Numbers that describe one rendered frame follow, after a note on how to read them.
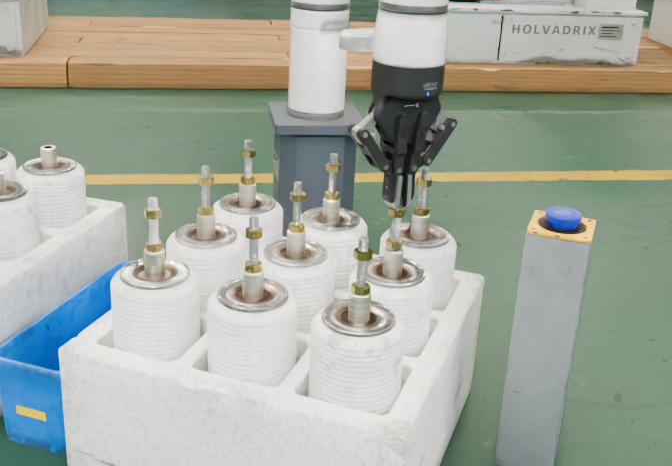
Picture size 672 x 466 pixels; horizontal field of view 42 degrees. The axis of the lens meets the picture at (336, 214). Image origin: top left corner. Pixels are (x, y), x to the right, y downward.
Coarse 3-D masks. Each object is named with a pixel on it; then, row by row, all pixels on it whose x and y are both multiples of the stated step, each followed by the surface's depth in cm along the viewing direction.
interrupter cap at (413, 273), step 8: (368, 264) 100; (376, 264) 100; (408, 264) 100; (416, 264) 100; (368, 272) 98; (376, 272) 98; (408, 272) 98; (416, 272) 98; (424, 272) 98; (368, 280) 96; (376, 280) 95; (384, 280) 96; (392, 280) 96; (400, 280) 96; (408, 280) 96; (416, 280) 96
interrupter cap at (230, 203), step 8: (224, 200) 116; (232, 200) 116; (256, 200) 117; (264, 200) 117; (272, 200) 117; (224, 208) 113; (232, 208) 114; (240, 208) 114; (248, 208) 114; (256, 208) 114; (264, 208) 114; (272, 208) 115
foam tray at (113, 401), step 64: (448, 320) 103; (64, 384) 95; (128, 384) 91; (192, 384) 89; (256, 384) 89; (448, 384) 101; (128, 448) 95; (192, 448) 91; (256, 448) 88; (320, 448) 85; (384, 448) 83
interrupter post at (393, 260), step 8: (384, 248) 97; (384, 256) 97; (392, 256) 96; (400, 256) 97; (384, 264) 97; (392, 264) 97; (400, 264) 97; (384, 272) 98; (392, 272) 97; (400, 272) 98
